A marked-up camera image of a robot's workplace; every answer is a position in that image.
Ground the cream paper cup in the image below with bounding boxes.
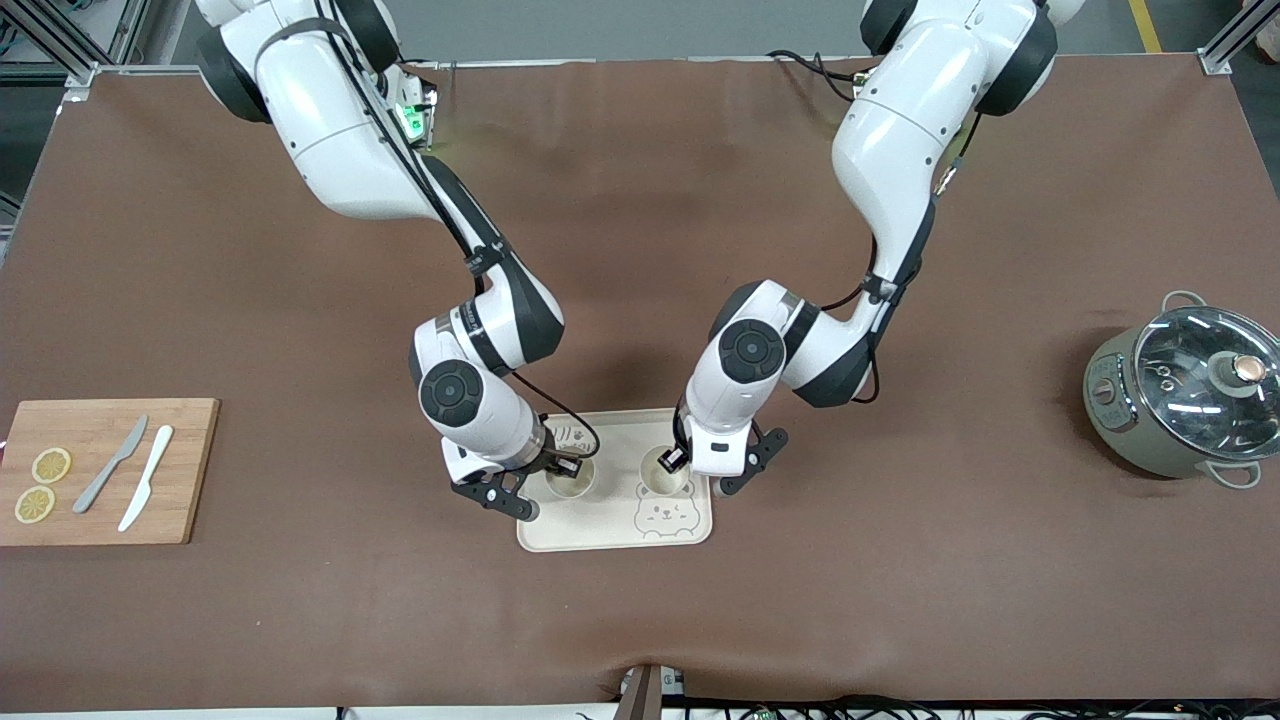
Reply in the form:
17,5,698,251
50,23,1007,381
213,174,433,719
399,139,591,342
637,447,694,497

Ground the cream bear print tray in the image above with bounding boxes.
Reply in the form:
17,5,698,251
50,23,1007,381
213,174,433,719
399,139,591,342
517,407,715,553

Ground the white plastic knife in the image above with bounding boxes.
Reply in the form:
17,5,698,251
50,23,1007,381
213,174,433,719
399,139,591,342
117,424,175,533

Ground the grey plastic knife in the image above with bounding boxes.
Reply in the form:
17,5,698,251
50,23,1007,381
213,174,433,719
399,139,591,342
72,414,150,515

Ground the wooden cutting board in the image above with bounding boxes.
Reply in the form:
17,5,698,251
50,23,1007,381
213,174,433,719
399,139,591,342
0,398,221,547

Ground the grey metal clamp bracket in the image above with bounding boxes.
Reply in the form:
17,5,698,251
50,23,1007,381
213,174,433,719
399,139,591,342
618,663,687,720

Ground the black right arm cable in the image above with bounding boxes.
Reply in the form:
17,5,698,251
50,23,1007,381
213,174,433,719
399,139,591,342
312,0,602,463

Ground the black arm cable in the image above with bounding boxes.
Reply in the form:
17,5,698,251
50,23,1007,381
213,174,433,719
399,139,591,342
312,0,602,463
818,108,987,407

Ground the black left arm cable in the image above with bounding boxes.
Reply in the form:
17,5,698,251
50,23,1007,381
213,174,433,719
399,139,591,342
818,108,987,407

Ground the black base power cable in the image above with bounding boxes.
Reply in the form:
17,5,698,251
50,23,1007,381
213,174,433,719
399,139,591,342
767,49,873,105

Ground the aluminium frame profile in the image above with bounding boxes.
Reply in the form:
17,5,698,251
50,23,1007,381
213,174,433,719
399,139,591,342
1198,0,1280,77
0,0,153,91

